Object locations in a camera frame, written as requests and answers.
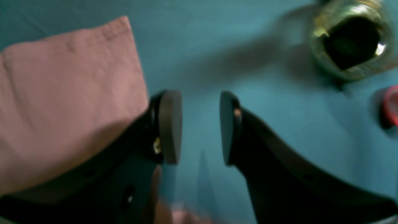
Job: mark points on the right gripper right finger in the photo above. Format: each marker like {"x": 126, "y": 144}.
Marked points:
{"x": 284, "y": 187}

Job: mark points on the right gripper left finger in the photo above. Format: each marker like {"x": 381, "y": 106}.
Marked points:
{"x": 118, "y": 185}

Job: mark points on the pink T-shirt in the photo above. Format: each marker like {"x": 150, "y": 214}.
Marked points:
{"x": 64, "y": 99}

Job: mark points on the red tape roll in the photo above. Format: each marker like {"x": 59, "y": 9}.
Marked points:
{"x": 389, "y": 107}

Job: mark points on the blue table cloth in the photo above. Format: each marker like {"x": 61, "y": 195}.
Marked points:
{"x": 255, "y": 48}

